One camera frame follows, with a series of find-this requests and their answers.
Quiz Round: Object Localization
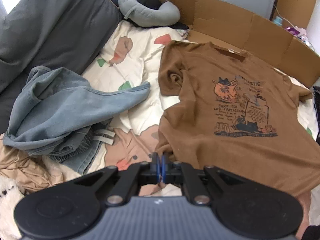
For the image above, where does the grey neck pillow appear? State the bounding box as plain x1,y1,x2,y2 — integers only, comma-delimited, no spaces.
118,0,181,28

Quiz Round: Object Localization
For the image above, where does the floral folded cloth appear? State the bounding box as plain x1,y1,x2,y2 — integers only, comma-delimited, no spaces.
176,29,190,39

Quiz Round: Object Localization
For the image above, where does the upright cardboard panel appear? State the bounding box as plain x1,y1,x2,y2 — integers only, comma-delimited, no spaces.
270,0,316,29

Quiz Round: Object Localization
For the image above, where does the detergent bottle blue cap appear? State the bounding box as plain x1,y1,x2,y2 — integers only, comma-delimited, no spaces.
273,16,283,27

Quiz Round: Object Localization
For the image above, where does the purple white detergent bag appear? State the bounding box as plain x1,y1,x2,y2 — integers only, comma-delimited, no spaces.
286,26,306,37

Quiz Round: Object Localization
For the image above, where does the brown printed t-shirt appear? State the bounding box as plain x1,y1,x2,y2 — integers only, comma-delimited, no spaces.
156,41,319,196

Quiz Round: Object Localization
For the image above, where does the dark grey pillow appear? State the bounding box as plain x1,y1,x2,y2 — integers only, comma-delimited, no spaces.
1,0,121,132

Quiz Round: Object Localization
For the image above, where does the cream bear print bedsheet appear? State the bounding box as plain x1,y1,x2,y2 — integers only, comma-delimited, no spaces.
44,19,320,227

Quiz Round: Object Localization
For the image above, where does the blue denim garment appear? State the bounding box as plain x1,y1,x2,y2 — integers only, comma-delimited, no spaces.
3,66,150,175

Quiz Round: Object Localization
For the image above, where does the beige cloth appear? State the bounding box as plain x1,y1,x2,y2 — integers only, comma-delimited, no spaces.
1,134,65,193

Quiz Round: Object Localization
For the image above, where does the brown cardboard sheet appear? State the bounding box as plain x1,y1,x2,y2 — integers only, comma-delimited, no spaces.
147,0,320,88

